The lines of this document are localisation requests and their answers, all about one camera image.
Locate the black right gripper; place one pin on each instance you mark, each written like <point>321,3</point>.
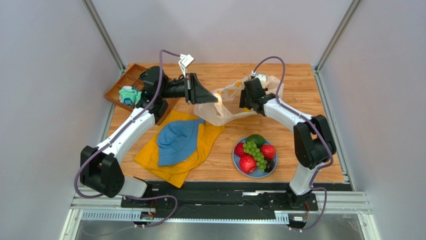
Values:
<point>248,98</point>

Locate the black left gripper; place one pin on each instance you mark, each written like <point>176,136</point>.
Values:
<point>195,93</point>

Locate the banana print plastic bag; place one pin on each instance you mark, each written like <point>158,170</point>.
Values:
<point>227,108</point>

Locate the green grape bunch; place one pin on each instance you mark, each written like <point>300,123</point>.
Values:
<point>251,149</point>

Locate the red strawberry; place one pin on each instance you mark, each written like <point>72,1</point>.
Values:
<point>268,151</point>
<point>239,149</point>

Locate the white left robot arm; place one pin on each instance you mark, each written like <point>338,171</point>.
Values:
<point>100,166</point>

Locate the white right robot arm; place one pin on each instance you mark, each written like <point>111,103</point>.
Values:
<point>314,145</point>

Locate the green avocado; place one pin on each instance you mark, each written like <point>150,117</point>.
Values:
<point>257,139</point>

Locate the blue bucket hat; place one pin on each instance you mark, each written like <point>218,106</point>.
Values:
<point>177,141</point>

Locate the red apple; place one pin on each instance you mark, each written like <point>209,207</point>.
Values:
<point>247,164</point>

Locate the brown divided organizer tray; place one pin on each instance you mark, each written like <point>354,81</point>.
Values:
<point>130,78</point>

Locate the teal sock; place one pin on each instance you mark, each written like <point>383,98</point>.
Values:
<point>129,95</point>

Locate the dark plum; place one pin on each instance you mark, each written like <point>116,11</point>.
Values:
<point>269,166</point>

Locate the blue plate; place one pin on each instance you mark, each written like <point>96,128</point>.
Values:
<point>256,174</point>

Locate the yellow cloth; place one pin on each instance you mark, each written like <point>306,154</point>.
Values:
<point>148,157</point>

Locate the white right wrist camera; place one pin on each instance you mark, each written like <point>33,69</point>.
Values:
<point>262,78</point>

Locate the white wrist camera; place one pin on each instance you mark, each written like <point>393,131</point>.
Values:
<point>262,78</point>
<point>184,61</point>

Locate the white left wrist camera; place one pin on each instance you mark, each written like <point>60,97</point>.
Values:
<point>184,61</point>

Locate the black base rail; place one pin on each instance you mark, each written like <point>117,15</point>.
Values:
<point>233,200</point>

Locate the aluminium frame rail left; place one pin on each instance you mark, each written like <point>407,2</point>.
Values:
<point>97,20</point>

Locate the aluminium frame rail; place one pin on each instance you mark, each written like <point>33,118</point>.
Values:
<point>97,20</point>
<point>338,33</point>

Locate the aluminium frame rail right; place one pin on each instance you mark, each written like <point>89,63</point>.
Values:
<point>338,33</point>

